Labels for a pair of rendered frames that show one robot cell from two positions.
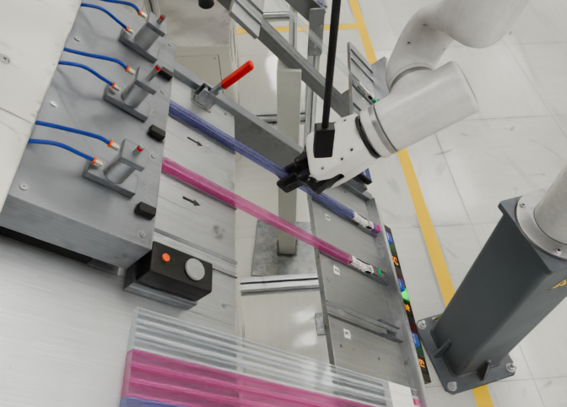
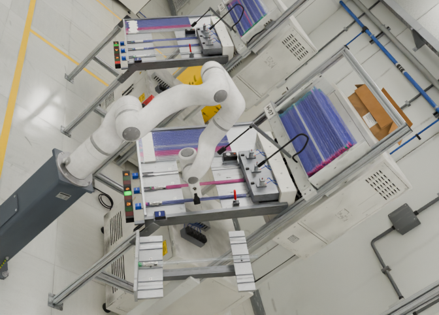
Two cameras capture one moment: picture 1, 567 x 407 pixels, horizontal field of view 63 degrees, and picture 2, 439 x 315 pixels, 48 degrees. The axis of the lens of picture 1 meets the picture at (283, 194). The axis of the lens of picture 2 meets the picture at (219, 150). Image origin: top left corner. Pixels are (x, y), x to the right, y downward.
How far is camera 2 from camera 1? 2.75 m
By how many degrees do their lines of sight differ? 104
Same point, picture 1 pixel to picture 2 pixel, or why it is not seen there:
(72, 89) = (264, 167)
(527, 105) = not seen: outside the picture
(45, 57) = (272, 163)
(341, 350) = (173, 165)
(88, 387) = (234, 146)
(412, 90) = not seen: hidden behind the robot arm
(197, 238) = (223, 170)
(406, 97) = not seen: hidden behind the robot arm
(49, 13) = (277, 171)
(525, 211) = (88, 180)
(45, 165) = (260, 154)
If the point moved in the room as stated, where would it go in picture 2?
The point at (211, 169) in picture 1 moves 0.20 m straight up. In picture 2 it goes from (225, 187) to (255, 165)
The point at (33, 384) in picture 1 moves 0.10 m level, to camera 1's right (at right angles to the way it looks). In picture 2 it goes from (242, 145) to (230, 135)
